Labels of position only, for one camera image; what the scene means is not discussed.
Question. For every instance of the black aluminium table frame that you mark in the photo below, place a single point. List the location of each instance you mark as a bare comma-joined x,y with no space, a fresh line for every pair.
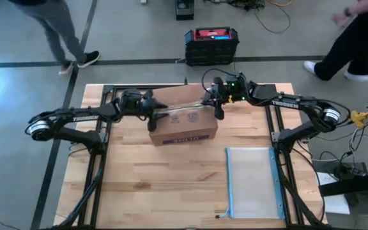
123,87

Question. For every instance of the white paper sheet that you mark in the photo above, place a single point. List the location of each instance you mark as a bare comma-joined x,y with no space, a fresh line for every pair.
337,204

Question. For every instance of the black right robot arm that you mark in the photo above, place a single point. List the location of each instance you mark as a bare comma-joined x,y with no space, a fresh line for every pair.
286,103

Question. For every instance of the black box device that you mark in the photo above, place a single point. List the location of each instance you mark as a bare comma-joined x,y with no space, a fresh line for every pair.
184,11

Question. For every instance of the black and red tool case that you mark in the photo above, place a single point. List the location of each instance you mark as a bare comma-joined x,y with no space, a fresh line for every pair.
211,48

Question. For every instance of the grey power box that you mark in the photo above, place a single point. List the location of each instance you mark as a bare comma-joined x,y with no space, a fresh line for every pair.
323,166

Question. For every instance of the yellow clamp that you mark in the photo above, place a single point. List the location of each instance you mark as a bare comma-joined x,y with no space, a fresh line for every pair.
359,117

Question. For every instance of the small white block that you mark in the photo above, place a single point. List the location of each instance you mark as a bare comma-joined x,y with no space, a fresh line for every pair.
143,2

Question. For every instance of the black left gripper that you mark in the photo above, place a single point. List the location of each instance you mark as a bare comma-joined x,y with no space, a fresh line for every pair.
136,103

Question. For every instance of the mesh zip pouch blue trim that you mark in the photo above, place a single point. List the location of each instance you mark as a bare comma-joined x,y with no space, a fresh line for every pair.
251,185

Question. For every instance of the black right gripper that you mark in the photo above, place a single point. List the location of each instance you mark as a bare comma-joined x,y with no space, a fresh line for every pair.
235,89

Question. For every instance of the black beam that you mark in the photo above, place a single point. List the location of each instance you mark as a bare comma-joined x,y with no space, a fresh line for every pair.
353,183

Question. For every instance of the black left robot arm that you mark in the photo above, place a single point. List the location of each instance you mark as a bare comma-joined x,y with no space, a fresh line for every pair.
81,116

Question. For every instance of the person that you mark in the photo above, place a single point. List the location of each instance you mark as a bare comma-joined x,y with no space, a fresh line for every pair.
356,44
53,25

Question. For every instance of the brown cardboard box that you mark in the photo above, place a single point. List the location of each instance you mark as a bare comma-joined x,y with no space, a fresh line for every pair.
184,127

